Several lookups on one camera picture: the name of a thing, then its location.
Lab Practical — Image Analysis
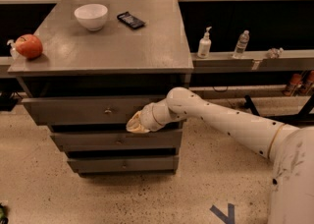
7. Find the grey top drawer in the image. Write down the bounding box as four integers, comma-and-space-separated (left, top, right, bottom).
23, 95, 163, 125

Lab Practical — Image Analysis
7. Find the grey drawer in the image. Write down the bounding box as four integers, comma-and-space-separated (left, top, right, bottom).
68, 155, 179, 174
23, 95, 163, 125
51, 130, 183, 152

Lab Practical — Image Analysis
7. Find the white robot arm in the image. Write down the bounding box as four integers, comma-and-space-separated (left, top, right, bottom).
127, 87, 314, 224

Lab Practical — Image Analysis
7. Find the grey middle drawer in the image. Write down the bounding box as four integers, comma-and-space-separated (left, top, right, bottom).
51, 130, 183, 152

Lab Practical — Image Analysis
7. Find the grey bottom drawer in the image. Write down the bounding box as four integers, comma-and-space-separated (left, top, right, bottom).
68, 155, 179, 174

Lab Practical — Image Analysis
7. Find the grey drawer cabinet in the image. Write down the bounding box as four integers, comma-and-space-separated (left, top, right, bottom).
7, 0, 194, 177

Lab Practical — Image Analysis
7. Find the white pump lotion bottle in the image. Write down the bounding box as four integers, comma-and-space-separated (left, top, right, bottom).
197, 27, 211, 58

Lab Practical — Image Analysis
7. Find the black snack packet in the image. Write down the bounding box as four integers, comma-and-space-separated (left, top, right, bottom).
117, 12, 145, 29

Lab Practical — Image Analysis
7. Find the white ceramic bowl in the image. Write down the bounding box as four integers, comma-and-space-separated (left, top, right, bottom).
75, 4, 108, 31

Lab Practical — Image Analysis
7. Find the red apple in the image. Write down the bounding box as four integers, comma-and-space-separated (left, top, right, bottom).
16, 34, 43, 59

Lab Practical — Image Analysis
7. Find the clear plastic water bottle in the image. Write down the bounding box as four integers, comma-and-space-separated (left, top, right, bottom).
233, 30, 249, 59

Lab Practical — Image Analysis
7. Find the small clear pump bottle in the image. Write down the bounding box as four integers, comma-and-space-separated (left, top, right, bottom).
7, 39, 18, 60

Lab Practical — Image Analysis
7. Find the crumpled clear plastic wrapper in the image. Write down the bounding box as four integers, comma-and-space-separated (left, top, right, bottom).
266, 48, 284, 59

